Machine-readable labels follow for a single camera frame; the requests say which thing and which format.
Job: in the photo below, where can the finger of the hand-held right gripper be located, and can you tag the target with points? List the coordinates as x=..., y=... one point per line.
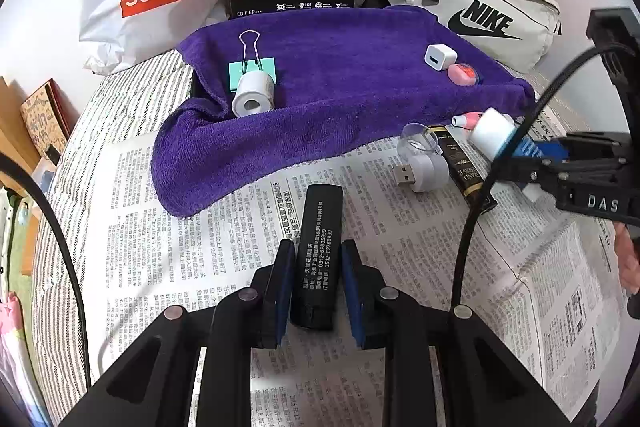
x=525, y=169
x=560, y=150

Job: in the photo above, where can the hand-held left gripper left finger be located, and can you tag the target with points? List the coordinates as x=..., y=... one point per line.
x=282, y=277

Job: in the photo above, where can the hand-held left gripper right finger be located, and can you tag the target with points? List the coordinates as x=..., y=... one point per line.
x=352, y=287

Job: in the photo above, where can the black rectangular battery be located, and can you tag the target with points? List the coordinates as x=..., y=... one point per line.
x=317, y=257

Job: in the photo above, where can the white bottle blue label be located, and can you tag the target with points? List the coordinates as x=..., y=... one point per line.
x=492, y=132

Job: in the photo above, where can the black and gold tube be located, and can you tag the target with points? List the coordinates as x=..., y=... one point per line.
x=465, y=172

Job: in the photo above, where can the pink highlighter pen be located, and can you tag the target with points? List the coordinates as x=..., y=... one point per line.
x=465, y=121

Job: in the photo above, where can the white usb night light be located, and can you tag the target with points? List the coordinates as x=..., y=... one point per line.
x=425, y=169

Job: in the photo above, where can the clear plastic cap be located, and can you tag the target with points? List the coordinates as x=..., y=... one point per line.
x=417, y=142

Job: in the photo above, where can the pink round eraser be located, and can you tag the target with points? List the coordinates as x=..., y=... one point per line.
x=462, y=74

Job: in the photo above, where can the white charger plug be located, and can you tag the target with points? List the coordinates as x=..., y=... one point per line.
x=442, y=56

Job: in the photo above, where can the white tape roll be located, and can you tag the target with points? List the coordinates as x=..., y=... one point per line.
x=255, y=87

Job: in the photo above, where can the green binder clip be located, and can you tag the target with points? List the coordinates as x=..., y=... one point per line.
x=265, y=67

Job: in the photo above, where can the person's right hand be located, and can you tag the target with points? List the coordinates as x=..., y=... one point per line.
x=627, y=257

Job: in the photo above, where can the newspaper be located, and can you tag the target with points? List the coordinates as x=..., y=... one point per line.
x=200, y=207

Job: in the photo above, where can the purple towel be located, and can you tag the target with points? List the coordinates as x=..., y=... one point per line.
x=325, y=82

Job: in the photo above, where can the small black lighter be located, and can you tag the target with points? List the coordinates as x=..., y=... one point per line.
x=52, y=154

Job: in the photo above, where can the green blanket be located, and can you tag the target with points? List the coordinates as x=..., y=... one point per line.
x=15, y=247

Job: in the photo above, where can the pink cloth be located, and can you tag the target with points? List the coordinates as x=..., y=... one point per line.
x=12, y=347

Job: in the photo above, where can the brown patterned notebook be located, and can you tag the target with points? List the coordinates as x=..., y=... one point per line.
x=45, y=117

